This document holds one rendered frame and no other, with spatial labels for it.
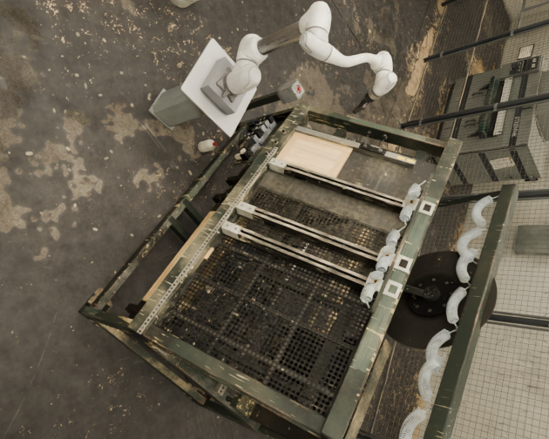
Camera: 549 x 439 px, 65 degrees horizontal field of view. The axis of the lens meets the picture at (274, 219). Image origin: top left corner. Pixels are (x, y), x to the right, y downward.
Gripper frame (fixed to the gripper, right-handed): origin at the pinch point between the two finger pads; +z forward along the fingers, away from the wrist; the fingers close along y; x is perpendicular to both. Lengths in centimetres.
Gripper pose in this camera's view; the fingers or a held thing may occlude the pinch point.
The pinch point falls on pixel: (355, 110)
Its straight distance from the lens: 318.7
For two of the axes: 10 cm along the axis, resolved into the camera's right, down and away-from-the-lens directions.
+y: 4.1, -8.0, 4.3
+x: -8.3, -5.3, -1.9
